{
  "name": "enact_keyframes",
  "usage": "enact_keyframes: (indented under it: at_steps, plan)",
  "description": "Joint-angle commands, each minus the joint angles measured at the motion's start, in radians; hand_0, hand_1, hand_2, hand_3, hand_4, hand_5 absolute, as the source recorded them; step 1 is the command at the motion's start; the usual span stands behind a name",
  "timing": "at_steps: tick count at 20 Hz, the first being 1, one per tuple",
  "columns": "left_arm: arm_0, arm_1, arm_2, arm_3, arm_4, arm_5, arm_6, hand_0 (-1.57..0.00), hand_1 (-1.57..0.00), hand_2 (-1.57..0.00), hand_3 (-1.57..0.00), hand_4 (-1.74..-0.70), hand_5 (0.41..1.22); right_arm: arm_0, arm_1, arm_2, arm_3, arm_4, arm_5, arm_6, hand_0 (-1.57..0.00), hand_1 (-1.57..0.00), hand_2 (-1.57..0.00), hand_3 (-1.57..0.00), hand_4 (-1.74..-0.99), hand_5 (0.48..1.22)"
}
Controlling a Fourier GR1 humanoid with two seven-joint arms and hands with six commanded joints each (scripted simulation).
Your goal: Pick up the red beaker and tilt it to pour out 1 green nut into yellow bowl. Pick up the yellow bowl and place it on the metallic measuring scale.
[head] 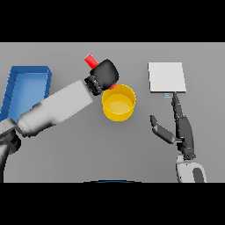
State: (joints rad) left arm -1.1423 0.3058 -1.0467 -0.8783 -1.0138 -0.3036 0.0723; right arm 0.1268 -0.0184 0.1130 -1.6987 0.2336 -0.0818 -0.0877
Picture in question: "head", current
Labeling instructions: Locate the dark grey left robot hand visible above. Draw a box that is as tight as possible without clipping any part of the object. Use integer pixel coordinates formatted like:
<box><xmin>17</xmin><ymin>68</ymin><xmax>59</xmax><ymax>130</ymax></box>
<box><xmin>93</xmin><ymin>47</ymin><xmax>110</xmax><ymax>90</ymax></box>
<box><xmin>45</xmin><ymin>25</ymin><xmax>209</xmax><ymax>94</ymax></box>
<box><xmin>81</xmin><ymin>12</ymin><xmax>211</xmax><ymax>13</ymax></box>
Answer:
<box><xmin>83</xmin><ymin>58</ymin><xmax>120</xmax><ymax>97</ymax></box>

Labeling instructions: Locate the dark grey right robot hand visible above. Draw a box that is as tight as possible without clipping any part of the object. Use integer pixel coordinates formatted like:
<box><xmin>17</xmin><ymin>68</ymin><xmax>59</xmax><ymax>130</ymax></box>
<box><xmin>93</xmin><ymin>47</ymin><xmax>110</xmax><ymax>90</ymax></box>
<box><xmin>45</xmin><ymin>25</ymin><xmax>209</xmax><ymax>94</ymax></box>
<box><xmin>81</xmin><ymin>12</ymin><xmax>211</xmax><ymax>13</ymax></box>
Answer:
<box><xmin>149</xmin><ymin>91</ymin><xmax>197</xmax><ymax>161</ymax></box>

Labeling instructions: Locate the red beaker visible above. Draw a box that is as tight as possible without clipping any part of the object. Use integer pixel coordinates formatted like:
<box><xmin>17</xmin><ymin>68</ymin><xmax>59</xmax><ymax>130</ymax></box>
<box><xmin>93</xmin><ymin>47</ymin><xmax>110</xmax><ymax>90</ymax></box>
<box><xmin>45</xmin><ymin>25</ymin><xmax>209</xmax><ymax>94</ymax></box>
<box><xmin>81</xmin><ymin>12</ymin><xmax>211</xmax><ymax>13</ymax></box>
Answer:
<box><xmin>83</xmin><ymin>53</ymin><xmax>118</xmax><ymax>91</ymax></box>

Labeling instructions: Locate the yellow bowl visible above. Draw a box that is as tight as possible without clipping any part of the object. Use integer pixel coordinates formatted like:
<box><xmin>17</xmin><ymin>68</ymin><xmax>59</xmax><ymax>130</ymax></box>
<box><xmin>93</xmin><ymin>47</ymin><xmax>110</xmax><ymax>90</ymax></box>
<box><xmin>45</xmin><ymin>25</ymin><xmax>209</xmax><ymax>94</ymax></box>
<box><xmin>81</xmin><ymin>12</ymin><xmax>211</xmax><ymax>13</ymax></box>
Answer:
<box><xmin>101</xmin><ymin>83</ymin><xmax>137</xmax><ymax>122</ymax></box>

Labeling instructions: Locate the pale square measuring scale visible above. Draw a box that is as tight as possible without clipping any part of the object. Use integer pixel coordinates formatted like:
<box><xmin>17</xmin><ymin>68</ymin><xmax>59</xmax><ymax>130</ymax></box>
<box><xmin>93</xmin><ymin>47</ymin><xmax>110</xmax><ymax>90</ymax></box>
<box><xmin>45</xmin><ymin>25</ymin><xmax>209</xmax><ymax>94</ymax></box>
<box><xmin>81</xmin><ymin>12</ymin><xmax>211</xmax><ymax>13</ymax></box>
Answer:
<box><xmin>147</xmin><ymin>62</ymin><xmax>187</xmax><ymax>94</ymax></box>

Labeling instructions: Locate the blue tray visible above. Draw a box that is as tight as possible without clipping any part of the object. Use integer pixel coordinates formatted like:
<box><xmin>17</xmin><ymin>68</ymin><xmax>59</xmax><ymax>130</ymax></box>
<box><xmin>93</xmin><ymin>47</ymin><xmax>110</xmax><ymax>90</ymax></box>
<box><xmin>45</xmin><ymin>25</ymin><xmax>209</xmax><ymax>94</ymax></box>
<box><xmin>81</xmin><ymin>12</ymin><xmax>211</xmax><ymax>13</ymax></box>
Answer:
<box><xmin>0</xmin><ymin>65</ymin><xmax>53</xmax><ymax>123</ymax></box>

